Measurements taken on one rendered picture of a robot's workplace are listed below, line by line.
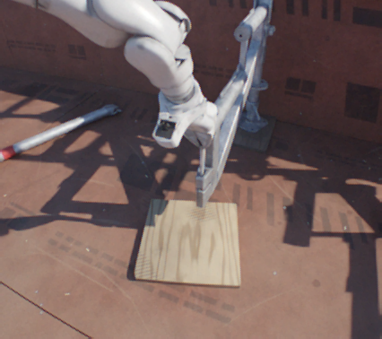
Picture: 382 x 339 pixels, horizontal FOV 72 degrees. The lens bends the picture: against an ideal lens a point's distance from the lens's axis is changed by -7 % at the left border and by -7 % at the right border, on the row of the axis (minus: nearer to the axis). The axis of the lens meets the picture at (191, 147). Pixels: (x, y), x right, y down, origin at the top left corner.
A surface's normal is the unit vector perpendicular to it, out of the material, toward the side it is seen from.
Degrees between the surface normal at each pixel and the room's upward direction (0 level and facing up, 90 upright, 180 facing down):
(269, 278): 0
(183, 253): 0
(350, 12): 90
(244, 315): 0
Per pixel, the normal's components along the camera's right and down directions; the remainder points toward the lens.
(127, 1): 0.51, -0.04
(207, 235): 0.00, -0.79
